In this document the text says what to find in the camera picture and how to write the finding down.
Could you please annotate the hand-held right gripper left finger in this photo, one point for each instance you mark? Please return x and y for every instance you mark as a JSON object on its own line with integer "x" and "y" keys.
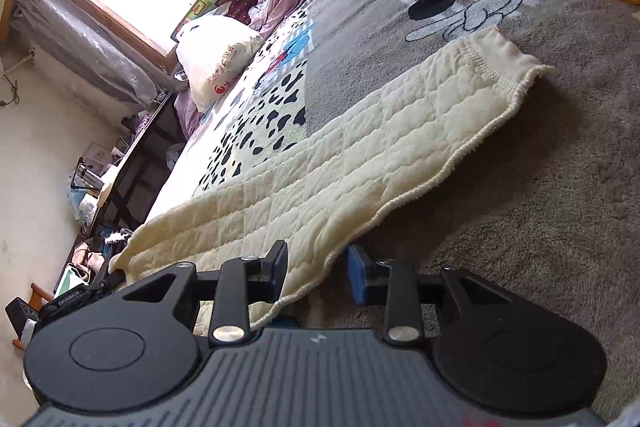
{"x": 277, "y": 264}

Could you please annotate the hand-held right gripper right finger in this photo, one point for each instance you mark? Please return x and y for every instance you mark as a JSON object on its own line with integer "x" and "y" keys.
{"x": 357, "y": 274}

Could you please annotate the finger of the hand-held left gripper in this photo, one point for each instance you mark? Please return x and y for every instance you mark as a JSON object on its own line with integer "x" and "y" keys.
{"x": 114, "y": 274}

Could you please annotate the cream quilted blanket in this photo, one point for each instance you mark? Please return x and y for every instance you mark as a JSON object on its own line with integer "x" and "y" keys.
{"x": 310, "y": 177}

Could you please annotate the green lid plastic box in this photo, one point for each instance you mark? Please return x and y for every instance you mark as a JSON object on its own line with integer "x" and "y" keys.
{"x": 67, "y": 279}

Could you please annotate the brown cloth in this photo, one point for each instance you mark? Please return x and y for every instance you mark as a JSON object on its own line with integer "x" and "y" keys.
{"x": 87, "y": 254}

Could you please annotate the pale blue plastic bag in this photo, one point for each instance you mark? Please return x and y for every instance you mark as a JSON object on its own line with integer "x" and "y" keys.
{"x": 84, "y": 209}

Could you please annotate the steel thermos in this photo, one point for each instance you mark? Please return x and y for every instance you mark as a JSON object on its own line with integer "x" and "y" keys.
{"x": 86, "y": 174}

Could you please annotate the dark desk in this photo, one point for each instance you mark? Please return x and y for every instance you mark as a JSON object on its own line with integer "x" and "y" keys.
{"x": 145, "y": 167}

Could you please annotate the clear plastic box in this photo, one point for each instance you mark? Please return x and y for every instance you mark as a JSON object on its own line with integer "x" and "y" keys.
{"x": 99, "y": 154}

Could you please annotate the small white plastic bag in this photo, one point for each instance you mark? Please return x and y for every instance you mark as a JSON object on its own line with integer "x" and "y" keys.
{"x": 172, "y": 154}

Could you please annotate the cartoon mouse printed blanket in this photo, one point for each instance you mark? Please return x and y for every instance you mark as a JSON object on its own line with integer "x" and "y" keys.
{"x": 500, "y": 207}

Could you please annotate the sheer grey curtain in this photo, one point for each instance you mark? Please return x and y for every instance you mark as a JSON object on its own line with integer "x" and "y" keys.
{"x": 85, "y": 42}

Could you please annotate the white wall pipe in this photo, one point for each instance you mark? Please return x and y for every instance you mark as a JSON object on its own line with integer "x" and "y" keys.
{"x": 17, "y": 62}

